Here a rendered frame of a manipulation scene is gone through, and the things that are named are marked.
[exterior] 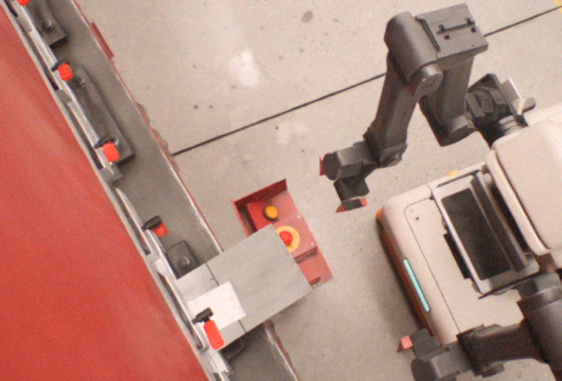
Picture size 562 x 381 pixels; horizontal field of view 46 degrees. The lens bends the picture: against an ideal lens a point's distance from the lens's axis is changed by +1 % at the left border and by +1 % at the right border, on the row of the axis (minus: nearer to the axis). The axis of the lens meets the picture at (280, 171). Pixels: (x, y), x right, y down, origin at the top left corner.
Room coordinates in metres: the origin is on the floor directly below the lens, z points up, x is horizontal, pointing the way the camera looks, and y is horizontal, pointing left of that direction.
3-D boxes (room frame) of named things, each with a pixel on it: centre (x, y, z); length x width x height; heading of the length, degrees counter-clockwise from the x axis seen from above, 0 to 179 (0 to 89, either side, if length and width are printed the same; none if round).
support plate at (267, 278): (0.22, 0.12, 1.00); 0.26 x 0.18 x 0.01; 114
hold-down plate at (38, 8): (1.10, 0.61, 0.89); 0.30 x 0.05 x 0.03; 24
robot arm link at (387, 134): (0.43, -0.22, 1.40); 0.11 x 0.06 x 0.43; 14
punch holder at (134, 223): (0.32, 0.33, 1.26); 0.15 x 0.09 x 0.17; 24
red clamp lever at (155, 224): (0.33, 0.26, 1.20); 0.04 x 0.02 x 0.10; 114
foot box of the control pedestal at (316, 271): (0.41, 0.01, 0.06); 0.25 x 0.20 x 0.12; 107
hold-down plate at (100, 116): (0.74, 0.45, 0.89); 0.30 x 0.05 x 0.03; 24
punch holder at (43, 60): (0.69, 0.49, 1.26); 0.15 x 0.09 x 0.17; 24
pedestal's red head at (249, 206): (0.40, 0.04, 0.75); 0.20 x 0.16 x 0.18; 17
